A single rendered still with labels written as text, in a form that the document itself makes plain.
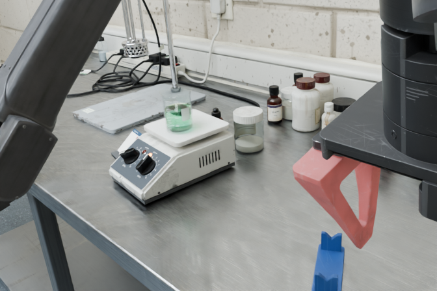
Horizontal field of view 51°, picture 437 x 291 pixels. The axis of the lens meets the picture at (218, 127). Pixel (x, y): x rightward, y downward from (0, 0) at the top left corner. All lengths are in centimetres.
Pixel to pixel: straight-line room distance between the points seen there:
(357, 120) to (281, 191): 55
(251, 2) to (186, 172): 63
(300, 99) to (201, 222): 38
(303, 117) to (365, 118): 75
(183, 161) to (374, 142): 58
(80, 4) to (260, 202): 44
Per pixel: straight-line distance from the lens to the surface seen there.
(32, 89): 44
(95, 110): 122
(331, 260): 63
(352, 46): 111
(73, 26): 45
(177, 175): 78
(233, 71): 131
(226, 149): 83
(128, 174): 81
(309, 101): 97
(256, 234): 68
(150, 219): 74
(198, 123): 84
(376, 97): 26
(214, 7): 134
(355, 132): 23
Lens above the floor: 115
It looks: 23 degrees down
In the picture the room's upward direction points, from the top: 5 degrees counter-clockwise
